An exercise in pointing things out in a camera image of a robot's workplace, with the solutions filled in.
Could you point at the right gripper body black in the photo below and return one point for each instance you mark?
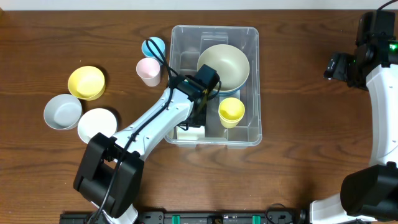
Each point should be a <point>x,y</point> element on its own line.
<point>336,66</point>

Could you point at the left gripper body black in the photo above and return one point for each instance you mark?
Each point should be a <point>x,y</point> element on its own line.
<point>200,121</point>

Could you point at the dark blue bowl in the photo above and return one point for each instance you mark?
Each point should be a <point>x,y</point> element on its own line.
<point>220,91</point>

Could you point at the beige bowl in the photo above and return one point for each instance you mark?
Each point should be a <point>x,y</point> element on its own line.
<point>231,64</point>

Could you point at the yellow cup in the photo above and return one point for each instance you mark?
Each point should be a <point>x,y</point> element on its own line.
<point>231,109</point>
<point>227,123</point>

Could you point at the cream cup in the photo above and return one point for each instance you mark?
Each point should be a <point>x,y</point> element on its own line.
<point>191,133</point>

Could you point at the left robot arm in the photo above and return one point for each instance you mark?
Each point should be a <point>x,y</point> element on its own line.
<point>110,172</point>

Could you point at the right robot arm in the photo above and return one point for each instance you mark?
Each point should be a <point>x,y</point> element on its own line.
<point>369,195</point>

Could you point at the clear plastic storage container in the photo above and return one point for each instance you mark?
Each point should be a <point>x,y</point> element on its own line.
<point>187,44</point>

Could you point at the pink cup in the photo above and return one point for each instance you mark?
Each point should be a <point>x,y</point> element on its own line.
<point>148,69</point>

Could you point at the light blue cup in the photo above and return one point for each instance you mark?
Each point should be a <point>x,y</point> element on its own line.
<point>154,49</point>

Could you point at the white bowl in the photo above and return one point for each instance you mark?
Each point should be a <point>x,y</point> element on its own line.
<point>98,120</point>

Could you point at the yellow bowl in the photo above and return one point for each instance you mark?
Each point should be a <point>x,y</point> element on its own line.
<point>87,83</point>

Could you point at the grey bowl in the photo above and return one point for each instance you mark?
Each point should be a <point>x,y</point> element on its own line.
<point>63,112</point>

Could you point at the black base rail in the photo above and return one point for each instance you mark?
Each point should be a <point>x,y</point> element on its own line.
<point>273,215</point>

